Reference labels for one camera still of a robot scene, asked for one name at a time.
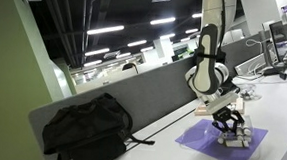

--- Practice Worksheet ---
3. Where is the long ceiling light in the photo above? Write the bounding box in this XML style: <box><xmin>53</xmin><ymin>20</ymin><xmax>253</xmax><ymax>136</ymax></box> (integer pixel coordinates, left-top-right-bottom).
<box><xmin>191</xmin><ymin>12</ymin><xmax>204</xmax><ymax>20</ymax></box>
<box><xmin>83</xmin><ymin>58</ymin><xmax>103</xmax><ymax>68</ymax></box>
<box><xmin>150</xmin><ymin>15</ymin><xmax>176</xmax><ymax>27</ymax></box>
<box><xmin>126</xmin><ymin>38</ymin><xmax>148</xmax><ymax>49</ymax></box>
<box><xmin>84</xmin><ymin>46</ymin><xmax>110</xmax><ymax>59</ymax></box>
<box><xmin>86</xmin><ymin>22</ymin><xmax>125</xmax><ymax>38</ymax></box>

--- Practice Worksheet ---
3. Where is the grey desk partition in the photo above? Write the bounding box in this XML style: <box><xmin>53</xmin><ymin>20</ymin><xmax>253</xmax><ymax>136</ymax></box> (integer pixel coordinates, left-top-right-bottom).
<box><xmin>24</xmin><ymin>17</ymin><xmax>271</xmax><ymax>160</ymax></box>

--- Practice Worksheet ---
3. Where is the black computer monitor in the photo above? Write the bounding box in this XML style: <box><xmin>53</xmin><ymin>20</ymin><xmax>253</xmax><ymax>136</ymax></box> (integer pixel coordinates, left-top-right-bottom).
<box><xmin>266</xmin><ymin>20</ymin><xmax>287</xmax><ymax>65</ymax></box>

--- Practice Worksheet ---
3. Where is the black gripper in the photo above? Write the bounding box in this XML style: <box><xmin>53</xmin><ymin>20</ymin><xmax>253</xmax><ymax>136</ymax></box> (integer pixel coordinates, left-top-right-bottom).
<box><xmin>210</xmin><ymin>105</ymin><xmax>247</xmax><ymax>136</ymax></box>

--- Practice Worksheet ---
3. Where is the clear plastic bowl with tubes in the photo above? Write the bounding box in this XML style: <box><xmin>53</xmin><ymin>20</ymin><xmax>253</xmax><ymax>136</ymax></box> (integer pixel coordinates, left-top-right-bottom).
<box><xmin>238</xmin><ymin>83</ymin><xmax>263</xmax><ymax>102</ymax></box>

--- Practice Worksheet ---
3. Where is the black office chair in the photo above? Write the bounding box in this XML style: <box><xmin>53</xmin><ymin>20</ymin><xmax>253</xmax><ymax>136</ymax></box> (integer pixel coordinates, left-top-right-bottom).
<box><xmin>122</xmin><ymin>62</ymin><xmax>140</xmax><ymax>75</ymax></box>

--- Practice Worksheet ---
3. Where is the purple mat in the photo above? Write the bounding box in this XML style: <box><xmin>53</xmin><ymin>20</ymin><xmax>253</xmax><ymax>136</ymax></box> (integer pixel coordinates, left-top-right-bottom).
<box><xmin>173</xmin><ymin>116</ymin><xmax>269</xmax><ymax>160</ymax></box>

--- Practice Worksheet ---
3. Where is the green square column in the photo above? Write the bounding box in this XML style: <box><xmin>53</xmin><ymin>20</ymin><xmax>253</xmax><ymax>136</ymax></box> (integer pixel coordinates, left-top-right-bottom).
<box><xmin>0</xmin><ymin>0</ymin><xmax>83</xmax><ymax>160</ymax></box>

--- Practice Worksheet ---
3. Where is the shallow wooden compartment box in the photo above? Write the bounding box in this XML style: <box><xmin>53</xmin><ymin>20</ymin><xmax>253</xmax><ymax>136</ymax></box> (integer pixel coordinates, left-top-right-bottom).
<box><xmin>194</xmin><ymin>94</ymin><xmax>247</xmax><ymax>120</ymax></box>

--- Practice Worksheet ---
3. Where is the black backpack with strap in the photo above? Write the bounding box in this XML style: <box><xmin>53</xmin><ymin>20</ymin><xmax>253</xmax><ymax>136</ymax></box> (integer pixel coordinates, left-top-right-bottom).
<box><xmin>39</xmin><ymin>88</ymin><xmax>159</xmax><ymax>160</ymax></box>

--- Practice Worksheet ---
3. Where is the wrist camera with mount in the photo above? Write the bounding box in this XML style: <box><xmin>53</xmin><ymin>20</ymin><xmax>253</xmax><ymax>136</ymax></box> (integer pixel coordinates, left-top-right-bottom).
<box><xmin>202</xmin><ymin>90</ymin><xmax>241</xmax><ymax>118</ymax></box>

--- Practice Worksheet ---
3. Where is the white power strip box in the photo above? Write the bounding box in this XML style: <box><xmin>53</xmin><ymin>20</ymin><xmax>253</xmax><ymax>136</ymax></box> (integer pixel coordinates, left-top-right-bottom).
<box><xmin>233</xmin><ymin>51</ymin><xmax>268</xmax><ymax>77</ymax></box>

